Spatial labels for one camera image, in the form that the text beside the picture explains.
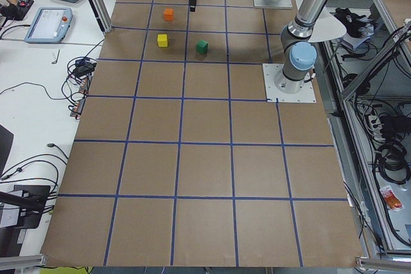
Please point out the black controller box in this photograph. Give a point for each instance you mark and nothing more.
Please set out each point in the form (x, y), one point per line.
(23, 8)

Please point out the green wooden block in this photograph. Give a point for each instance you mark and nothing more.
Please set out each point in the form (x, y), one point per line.
(202, 47)

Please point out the red snack packet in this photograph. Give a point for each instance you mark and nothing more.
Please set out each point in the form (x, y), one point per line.
(390, 198)

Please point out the person's hand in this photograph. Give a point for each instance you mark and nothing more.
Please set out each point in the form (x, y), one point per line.
(10, 11)

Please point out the near teach pendant tablet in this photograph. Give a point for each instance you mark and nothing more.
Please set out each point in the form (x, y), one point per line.
(49, 26)

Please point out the hex key tool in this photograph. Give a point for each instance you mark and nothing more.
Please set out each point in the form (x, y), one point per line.
(55, 57)

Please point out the orange wooden block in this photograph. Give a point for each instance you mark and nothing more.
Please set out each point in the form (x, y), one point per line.
(168, 14)

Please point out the white paper sheet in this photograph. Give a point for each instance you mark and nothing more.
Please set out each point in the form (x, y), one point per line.
(327, 27)

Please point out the yellow wooden block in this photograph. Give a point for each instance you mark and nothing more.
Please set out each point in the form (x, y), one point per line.
(162, 40)

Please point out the black monitor stand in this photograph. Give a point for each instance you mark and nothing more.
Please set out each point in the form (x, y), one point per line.
(23, 207)

